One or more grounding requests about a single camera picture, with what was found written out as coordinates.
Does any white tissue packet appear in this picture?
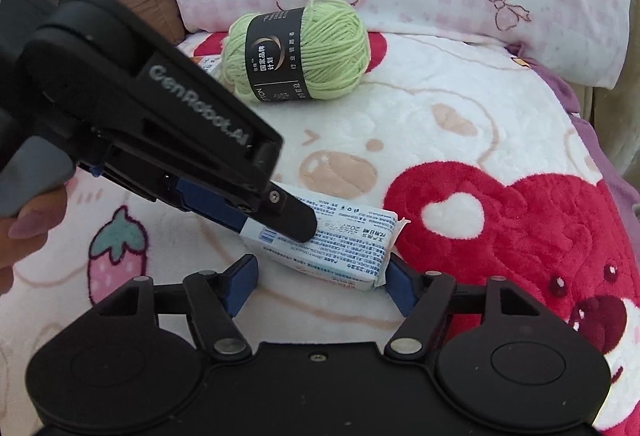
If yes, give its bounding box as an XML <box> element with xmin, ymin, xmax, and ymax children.
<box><xmin>240</xmin><ymin>186</ymin><xmax>412</xmax><ymax>293</ymax></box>

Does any bear printed blanket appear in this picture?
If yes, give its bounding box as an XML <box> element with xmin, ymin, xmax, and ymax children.
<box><xmin>0</xmin><ymin>30</ymin><xmax>640</xmax><ymax>436</ymax></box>

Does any green yarn ball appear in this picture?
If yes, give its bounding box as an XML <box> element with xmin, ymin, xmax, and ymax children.
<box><xmin>220</xmin><ymin>0</ymin><xmax>372</xmax><ymax>103</ymax></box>

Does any person's left hand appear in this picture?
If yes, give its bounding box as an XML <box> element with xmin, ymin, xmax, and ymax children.
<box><xmin>0</xmin><ymin>183</ymin><xmax>69</xmax><ymax>297</ymax></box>

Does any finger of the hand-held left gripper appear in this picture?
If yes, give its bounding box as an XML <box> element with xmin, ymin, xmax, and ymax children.
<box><xmin>165</xmin><ymin>178</ymin><xmax>249</xmax><ymax>235</ymax></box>
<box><xmin>235</xmin><ymin>188</ymin><xmax>319</xmax><ymax>245</ymax></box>

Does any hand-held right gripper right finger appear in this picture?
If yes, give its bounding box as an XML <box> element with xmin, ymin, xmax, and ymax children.
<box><xmin>382</xmin><ymin>254</ymin><xmax>546</xmax><ymax>362</ymax></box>

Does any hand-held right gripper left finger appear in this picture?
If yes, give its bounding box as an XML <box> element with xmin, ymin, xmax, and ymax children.
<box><xmin>97</xmin><ymin>253</ymin><xmax>260</xmax><ymax>362</ymax></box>

